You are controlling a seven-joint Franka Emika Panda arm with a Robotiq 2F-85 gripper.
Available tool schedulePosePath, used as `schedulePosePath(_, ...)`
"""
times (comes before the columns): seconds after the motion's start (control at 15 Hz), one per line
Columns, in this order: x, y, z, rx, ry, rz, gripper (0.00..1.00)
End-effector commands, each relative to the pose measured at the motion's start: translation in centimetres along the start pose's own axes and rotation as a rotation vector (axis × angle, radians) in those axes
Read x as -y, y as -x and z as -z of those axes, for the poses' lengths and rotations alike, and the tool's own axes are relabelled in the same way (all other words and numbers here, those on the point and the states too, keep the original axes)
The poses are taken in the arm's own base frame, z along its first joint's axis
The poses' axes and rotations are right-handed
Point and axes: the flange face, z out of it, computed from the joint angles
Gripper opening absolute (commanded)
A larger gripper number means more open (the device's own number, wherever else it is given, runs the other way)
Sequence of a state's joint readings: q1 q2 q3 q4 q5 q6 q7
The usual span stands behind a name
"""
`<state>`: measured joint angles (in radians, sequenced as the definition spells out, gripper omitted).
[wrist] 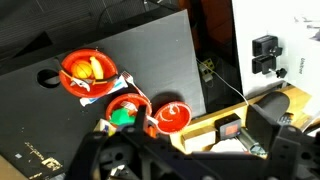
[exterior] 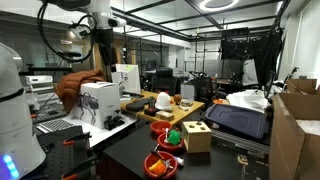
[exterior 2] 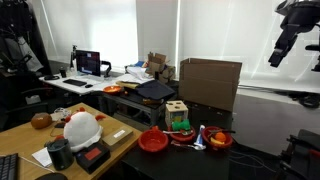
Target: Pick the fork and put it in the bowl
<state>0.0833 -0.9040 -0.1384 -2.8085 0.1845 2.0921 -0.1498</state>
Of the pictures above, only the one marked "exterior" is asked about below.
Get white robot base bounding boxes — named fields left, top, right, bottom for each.
left=0, top=43, right=46, bottom=180

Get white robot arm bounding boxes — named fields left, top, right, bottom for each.
left=37, top=0, right=127, bottom=66

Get empty red bowl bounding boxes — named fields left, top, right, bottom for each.
left=150, top=121, right=172, bottom=135

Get red bowl with green toy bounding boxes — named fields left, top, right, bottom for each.
left=157, top=132, right=183, bottom=152

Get red bowl with orange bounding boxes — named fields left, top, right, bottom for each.
left=143, top=151, right=178, bottom=179

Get black office chair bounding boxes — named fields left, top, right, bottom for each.
left=152, top=67, right=178, bottom=96

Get white plush chicken toy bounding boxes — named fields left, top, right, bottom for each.
left=155, top=92, right=171, bottom=110

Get wooden desk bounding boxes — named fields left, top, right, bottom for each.
left=120, top=101, right=205, bottom=125

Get tan flat cardboard box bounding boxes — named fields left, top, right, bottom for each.
left=156, top=111, right=174, bottom=121

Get wooden shape sorter box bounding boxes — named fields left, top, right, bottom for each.
left=182, top=121, right=212, bottom=153

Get white robot dog box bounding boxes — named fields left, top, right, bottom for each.
left=71, top=82, right=120, bottom=129

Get blue white toothpaste tube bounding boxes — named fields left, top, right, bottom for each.
left=174, top=156, right=184, bottom=166

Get orange fruit toy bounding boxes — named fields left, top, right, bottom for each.
left=153, top=163, right=166, bottom=175

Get brown puffy jacket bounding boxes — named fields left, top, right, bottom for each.
left=55, top=70, right=106, bottom=113

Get blue plastic bin lid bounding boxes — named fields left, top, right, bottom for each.
left=205, top=104, right=268, bottom=139

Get grey keyboard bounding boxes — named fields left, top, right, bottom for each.
left=37, top=119, right=74, bottom=133

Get large cardboard box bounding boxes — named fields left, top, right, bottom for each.
left=269, top=93, right=320, bottom=180

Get black handled pliers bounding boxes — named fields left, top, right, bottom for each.
left=151, top=150, right=172, bottom=169

